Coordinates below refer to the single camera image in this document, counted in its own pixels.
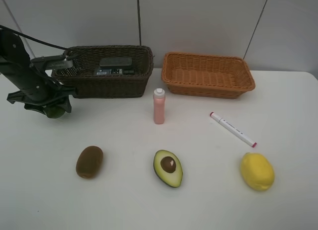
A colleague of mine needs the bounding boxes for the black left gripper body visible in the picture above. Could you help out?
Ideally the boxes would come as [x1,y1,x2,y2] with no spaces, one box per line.
[7,77,77,106]

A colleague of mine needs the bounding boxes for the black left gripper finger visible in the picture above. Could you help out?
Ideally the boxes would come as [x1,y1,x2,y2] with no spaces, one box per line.
[59,96,72,113]
[24,104,49,117]

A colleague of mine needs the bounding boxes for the green lime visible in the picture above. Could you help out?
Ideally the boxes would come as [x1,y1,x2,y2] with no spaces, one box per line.
[44,106,65,119]

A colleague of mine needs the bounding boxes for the dark grey felt eraser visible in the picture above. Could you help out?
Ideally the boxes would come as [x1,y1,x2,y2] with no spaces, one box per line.
[99,57,132,69]

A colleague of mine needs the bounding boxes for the brown kiwi fruit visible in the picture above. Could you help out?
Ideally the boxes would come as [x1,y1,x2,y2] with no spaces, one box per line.
[76,146,104,179]

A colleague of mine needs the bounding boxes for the dark green pump bottle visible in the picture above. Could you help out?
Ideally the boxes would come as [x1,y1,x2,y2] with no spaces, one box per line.
[93,67,135,76]

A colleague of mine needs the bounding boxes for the pink bottle white cap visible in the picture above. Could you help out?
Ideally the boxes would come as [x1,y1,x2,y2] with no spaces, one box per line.
[153,88,165,125]

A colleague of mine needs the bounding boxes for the halved avocado with pit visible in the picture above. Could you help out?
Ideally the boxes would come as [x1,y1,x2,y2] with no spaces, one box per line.
[153,150,183,188]

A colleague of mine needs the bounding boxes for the white marker pink caps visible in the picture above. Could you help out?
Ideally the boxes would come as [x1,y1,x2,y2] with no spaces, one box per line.
[210,112,257,148]

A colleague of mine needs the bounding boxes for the yellow lemon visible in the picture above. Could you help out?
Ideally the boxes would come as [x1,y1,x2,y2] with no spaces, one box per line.
[240,153,275,191]

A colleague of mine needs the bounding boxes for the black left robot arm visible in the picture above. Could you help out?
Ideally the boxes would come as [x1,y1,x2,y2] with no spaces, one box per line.
[0,27,76,119]

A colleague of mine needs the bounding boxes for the dark brown wicker basket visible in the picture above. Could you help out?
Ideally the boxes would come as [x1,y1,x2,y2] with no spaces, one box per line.
[51,45,154,98]

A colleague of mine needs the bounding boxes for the orange wicker basket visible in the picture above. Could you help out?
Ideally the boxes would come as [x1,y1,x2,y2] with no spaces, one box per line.
[161,52,255,99]

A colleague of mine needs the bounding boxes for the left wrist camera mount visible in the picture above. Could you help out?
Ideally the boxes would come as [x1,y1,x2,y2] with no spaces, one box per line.
[31,55,74,71]

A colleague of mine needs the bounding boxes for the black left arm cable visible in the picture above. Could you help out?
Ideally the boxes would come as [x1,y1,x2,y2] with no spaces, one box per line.
[0,24,82,61]

